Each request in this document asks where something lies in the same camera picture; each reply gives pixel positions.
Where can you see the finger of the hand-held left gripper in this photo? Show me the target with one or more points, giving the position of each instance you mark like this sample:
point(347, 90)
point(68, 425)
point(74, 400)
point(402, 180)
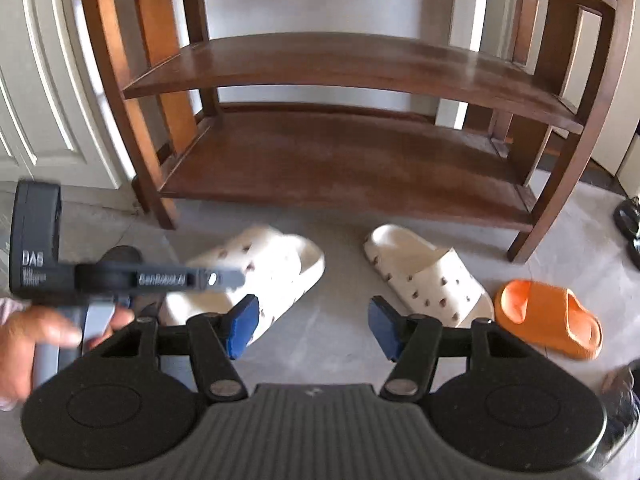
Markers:
point(220, 280)

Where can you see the black sandal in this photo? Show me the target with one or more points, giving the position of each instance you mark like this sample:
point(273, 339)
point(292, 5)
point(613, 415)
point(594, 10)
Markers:
point(635, 247)
point(627, 215)

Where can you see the white panelled door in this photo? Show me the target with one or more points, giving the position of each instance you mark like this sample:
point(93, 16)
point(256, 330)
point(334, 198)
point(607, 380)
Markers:
point(45, 85)

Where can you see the person's left hand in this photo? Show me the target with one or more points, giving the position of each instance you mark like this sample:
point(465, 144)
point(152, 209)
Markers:
point(25, 345)

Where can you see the wooden shoe rack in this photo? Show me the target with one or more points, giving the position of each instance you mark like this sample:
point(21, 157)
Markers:
point(340, 160)

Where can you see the orange slipper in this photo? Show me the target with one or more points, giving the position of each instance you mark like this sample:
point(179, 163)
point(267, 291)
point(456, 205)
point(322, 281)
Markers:
point(555, 320)

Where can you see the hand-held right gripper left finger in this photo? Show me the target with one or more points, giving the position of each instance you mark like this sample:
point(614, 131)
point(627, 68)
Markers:
point(242, 325)

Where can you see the grey and black sneaker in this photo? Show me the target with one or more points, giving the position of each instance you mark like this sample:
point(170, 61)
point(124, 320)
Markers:
point(622, 400)

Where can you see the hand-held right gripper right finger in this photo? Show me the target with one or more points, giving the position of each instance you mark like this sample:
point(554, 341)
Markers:
point(385, 327)

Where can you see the cream slipper with brown hearts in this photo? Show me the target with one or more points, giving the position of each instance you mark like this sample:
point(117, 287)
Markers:
point(270, 265)
point(430, 280)

